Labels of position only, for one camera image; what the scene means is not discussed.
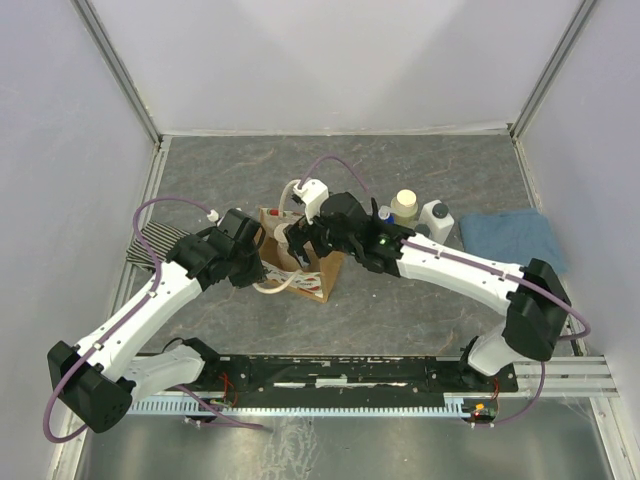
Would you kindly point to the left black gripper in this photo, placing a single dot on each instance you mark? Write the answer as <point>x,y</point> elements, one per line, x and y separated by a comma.
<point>254,276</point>

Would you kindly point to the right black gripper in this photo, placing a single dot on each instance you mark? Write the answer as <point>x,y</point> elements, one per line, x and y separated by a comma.
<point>300,234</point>

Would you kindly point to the blue orange spray bottle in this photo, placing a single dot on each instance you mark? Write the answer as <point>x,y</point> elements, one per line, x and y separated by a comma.
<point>385,214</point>

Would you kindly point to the watermelon print canvas bag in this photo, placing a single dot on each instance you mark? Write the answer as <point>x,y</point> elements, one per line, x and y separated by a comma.
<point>316,280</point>

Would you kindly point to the black white striped cloth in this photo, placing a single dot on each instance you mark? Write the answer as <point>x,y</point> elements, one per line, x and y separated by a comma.
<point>160,237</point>

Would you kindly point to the white square bottle dark cap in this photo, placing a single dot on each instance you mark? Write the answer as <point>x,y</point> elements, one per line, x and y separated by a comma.
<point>437,216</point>

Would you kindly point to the pink beige bottle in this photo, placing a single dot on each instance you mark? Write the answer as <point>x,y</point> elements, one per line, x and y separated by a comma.
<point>287,262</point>

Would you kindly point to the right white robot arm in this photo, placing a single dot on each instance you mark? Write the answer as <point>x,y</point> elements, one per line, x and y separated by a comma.
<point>531,298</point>

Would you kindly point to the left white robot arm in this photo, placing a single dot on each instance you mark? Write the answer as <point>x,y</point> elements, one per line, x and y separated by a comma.
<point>99,377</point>

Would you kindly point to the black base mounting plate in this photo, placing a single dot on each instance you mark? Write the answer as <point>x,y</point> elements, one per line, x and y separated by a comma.
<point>261,373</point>

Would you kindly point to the blue folded cloth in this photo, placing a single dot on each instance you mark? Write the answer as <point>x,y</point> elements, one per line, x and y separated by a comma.
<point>512,237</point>

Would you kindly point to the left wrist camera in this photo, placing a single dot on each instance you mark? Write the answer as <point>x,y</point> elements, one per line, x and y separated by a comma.
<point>241,228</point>

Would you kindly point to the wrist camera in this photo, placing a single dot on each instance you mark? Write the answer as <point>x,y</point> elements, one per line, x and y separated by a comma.
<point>313,194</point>
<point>241,228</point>

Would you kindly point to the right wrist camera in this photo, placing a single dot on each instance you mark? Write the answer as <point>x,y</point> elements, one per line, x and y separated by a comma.
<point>313,194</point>

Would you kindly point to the left aluminium frame post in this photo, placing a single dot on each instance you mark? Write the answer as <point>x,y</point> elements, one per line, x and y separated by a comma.
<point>96,29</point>

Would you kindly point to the aluminium frame post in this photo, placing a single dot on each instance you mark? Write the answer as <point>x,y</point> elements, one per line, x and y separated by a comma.
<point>96,29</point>
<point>553,66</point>

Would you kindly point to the right aluminium frame post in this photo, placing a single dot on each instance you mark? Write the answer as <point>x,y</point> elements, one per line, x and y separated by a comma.
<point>553,66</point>

